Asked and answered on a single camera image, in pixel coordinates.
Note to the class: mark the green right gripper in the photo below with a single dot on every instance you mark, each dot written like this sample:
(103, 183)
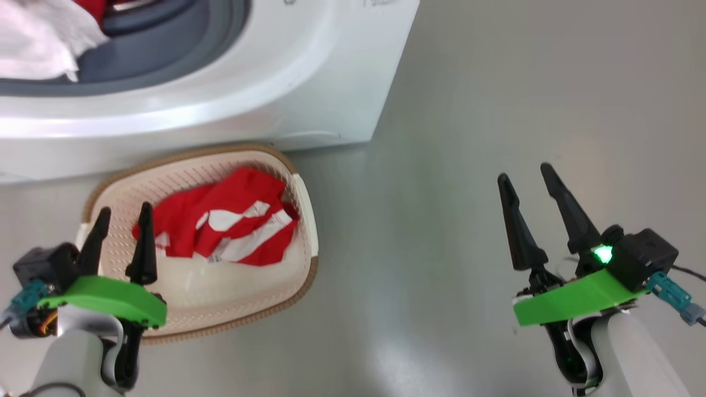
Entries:
(573, 300)

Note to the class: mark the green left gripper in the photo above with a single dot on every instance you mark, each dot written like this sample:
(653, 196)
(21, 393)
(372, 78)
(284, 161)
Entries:
(110, 300)

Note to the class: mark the red garment with white stripes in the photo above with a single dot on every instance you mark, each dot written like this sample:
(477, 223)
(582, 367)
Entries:
(187, 220)

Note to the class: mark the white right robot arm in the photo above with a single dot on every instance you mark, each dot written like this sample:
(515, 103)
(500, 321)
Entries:
(634, 358)

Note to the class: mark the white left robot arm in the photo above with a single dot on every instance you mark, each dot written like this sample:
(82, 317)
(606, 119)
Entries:
(66, 358)

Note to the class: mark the cream basket with brown rim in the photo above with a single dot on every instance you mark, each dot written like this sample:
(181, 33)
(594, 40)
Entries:
(220, 309)

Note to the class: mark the grey rubber door gasket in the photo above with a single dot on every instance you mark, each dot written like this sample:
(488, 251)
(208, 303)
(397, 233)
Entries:
(165, 44)

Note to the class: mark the white front-load washing machine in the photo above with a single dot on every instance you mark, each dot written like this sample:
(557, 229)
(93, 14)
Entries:
(303, 82)

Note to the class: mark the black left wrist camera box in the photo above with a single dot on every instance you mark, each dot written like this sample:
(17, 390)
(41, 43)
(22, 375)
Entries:
(47, 264)

